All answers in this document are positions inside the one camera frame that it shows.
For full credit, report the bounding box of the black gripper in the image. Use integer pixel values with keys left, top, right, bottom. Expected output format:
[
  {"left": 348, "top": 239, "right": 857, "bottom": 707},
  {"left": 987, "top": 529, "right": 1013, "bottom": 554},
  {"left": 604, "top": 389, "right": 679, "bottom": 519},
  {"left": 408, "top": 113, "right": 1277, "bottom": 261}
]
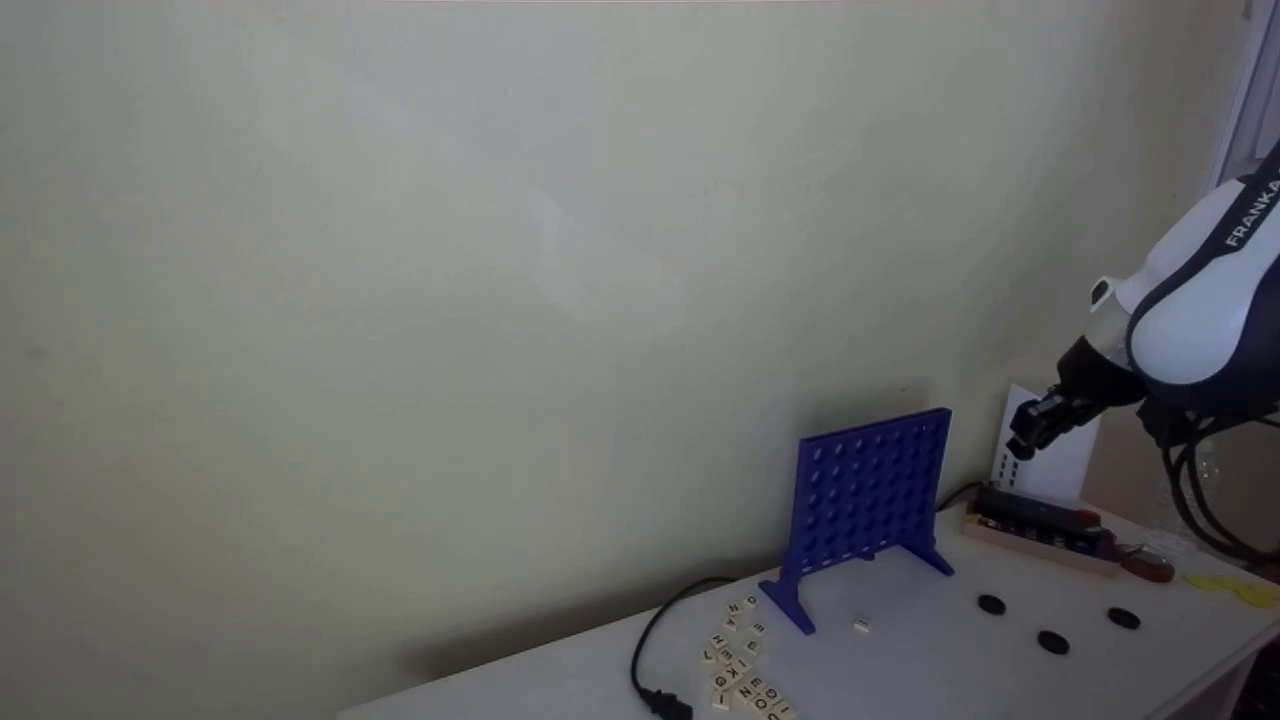
[{"left": 1004, "top": 337, "right": 1149, "bottom": 462}]

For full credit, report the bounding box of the blue upright gameboard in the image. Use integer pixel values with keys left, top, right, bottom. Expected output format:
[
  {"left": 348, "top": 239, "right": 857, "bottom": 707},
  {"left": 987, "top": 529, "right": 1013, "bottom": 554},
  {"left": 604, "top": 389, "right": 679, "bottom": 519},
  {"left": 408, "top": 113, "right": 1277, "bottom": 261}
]
[{"left": 757, "top": 406, "right": 957, "bottom": 637}]

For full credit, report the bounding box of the white box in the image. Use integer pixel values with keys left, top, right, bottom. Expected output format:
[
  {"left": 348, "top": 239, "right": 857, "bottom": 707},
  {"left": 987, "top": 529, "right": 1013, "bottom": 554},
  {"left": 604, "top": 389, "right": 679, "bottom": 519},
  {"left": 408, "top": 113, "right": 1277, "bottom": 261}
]
[{"left": 994, "top": 384, "right": 1102, "bottom": 503}]

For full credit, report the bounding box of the wooden tray with dark pieces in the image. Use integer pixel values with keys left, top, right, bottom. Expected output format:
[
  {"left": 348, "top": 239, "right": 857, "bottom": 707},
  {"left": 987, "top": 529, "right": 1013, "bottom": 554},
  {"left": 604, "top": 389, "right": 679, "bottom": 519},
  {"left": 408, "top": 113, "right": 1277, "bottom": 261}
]
[{"left": 964, "top": 484, "right": 1128, "bottom": 578}]

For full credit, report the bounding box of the red small object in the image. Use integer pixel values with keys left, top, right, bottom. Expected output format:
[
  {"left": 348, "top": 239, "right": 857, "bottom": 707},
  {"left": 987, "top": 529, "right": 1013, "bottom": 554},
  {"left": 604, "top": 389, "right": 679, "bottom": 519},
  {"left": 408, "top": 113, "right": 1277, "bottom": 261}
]
[{"left": 1122, "top": 547, "right": 1178, "bottom": 584}]

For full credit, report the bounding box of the yellow flat object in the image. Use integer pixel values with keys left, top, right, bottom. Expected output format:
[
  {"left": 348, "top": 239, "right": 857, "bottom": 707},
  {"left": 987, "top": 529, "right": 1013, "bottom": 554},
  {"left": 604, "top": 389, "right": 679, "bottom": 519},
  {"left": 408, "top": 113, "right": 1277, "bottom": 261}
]
[{"left": 1184, "top": 571, "right": 1280, "bottom": 610}]

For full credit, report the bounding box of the heap of letter tiles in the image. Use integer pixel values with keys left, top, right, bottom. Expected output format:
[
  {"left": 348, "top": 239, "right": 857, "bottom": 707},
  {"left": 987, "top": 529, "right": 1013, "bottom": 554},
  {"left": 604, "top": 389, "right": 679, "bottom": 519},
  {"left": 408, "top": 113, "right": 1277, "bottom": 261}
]
[{"left": 699, "top": 594, "right": 798, "bottom": 720}]

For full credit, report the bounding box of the window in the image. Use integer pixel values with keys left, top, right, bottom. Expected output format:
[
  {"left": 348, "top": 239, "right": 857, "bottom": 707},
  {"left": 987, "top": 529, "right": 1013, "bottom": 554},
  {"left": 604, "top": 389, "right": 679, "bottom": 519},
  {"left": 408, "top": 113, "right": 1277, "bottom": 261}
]
[{"left": 1208, "top": 0, "right": 1280, "bottom": 191}]

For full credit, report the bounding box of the black cable with plug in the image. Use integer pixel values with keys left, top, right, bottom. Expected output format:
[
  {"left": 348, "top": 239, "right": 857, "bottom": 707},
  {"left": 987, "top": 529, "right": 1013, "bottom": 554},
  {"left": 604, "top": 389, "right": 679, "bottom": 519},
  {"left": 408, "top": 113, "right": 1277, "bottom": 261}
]
[{"left": 629, "top": 575, "right": 743, "bottom": 720}]

